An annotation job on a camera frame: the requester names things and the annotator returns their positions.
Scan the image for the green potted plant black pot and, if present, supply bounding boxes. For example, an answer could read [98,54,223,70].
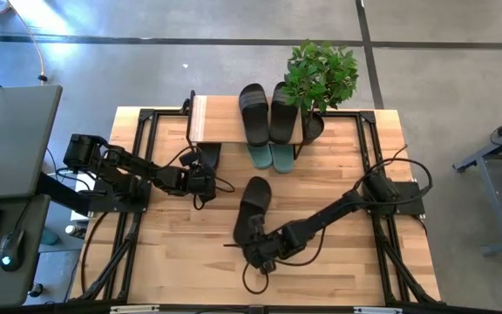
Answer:
[279,38,360,146]

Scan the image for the white metal bracket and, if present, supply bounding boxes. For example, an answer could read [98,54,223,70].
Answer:
[353,306,404,314]
[109,304,160,314]

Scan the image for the grey metal table frame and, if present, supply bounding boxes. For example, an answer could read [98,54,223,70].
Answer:
[452,108,502,257]

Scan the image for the light grey desk top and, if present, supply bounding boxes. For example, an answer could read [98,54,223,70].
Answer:
[0,85,64,201]

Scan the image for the black computer mouse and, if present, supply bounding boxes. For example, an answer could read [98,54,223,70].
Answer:
[0,229,27,272]

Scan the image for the teal slide sandal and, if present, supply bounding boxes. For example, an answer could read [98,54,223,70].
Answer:
[270,143,295,174]
[246,144,274,171]

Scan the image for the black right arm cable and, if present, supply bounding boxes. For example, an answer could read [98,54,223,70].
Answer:
[350,157,434,206]

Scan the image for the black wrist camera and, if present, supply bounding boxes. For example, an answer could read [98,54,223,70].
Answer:
[257,259,278,276]
[179,150,200,167]

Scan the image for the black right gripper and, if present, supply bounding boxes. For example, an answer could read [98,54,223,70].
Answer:
[244,213,291,268]

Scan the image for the yellow hanging cord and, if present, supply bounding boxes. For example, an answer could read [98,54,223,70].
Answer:
[8,0,48,83]

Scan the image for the teal round object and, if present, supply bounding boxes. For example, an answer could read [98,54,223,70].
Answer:
[40,229,64,246]

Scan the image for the black metal rig frame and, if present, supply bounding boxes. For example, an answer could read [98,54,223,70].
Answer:
[70,108,442,306]

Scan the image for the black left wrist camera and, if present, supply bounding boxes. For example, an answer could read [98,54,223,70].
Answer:
[179,150,200,167]

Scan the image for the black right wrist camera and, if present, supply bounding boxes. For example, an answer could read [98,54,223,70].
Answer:
[257,259,278,276]

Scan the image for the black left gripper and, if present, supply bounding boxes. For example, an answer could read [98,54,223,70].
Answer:
[176,159,218,204]

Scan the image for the wooden shelf black frame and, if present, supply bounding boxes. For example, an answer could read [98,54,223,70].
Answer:
[185,90,307,160]

